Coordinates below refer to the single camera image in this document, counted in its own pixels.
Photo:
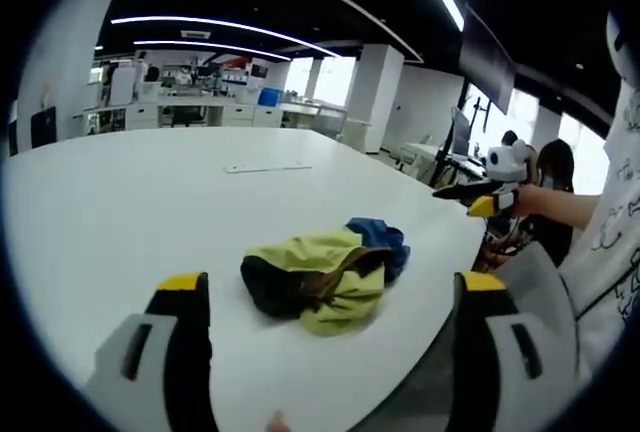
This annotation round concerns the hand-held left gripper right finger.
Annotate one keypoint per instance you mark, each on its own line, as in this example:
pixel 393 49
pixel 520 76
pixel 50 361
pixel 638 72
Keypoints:
pixel 475 342

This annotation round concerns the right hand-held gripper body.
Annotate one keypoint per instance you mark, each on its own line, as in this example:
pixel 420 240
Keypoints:
pixel 507 162

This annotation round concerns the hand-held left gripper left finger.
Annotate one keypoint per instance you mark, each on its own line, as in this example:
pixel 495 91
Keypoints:
pixel 190 332

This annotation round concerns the green blue black garment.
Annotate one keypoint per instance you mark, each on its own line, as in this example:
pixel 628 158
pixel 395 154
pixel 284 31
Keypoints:
pixel 325 257

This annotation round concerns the person's left hand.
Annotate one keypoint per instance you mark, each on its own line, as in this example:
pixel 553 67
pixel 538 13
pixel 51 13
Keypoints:
pixel 278 422

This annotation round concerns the desk monitor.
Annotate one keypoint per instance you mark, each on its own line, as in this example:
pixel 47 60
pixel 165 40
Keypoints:
pixel 460 134

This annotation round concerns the black hanging screen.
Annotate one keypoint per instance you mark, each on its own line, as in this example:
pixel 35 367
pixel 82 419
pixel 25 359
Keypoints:
pixel 487 62

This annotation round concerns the person in white shirt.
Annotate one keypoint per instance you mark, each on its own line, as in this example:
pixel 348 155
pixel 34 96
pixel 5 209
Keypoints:
pixel 612 232

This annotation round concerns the white worn device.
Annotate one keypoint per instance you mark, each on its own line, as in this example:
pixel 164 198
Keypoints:
pixel 620 42

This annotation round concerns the blue box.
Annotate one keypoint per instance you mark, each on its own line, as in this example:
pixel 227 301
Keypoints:
pixel 269 97

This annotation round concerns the row of white cabinets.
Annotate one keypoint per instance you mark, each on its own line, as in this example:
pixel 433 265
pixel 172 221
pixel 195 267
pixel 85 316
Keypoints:
pixel 240 113

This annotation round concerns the black chair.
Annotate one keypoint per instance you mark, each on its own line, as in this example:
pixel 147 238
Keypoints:
pixel 43 128

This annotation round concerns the short ceiling light strip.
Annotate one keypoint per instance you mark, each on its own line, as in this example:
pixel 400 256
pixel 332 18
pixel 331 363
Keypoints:
pixel 210 47

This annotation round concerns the long ceiling light strip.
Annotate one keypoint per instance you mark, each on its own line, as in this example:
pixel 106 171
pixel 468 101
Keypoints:
pixel 225 24

